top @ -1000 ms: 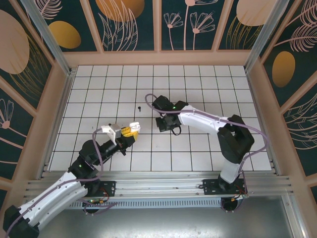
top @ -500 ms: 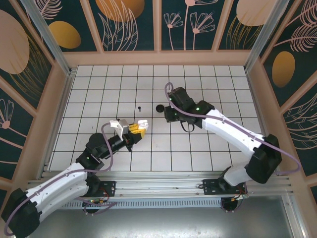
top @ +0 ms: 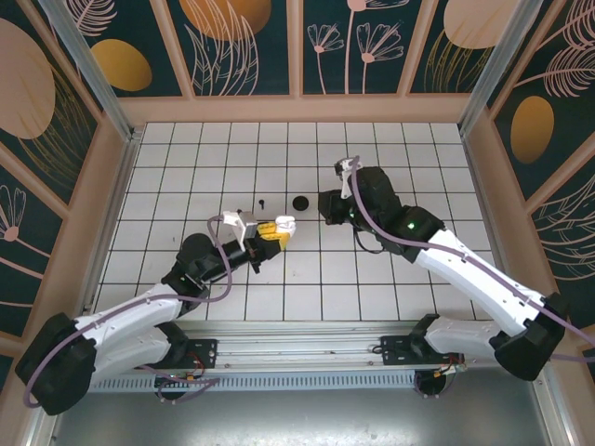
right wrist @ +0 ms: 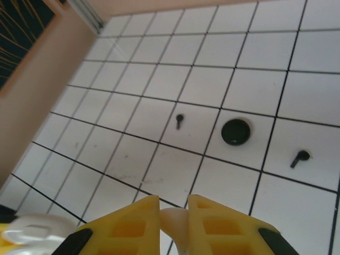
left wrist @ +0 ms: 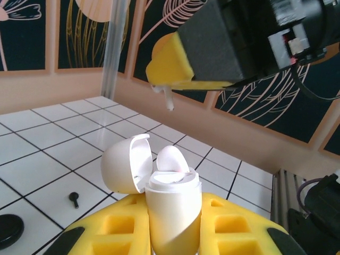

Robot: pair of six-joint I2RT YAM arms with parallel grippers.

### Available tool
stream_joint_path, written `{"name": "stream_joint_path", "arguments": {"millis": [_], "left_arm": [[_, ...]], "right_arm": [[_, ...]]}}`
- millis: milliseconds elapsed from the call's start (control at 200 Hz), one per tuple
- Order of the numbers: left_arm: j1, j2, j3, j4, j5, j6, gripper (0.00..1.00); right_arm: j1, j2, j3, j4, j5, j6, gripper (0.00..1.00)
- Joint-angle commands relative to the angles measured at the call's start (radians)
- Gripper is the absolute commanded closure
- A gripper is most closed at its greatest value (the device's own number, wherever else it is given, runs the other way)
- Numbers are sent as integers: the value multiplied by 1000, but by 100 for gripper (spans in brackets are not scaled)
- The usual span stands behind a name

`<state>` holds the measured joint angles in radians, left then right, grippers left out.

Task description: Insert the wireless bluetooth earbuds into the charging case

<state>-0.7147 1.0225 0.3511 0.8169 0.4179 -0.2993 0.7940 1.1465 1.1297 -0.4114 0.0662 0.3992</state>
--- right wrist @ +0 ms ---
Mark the aluminium corner post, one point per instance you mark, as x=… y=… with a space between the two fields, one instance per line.
x=89 y=13

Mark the black round charging case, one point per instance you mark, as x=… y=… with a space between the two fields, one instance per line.
x=236 y=132

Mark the white charging case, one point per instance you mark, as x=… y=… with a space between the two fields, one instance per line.
x=34 y=228

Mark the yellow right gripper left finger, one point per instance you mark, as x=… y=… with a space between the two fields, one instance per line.
x=127 y=231

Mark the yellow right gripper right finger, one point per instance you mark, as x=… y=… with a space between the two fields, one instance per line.
x=225 y=231

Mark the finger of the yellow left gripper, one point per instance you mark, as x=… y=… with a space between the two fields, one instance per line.
x=3 y=248

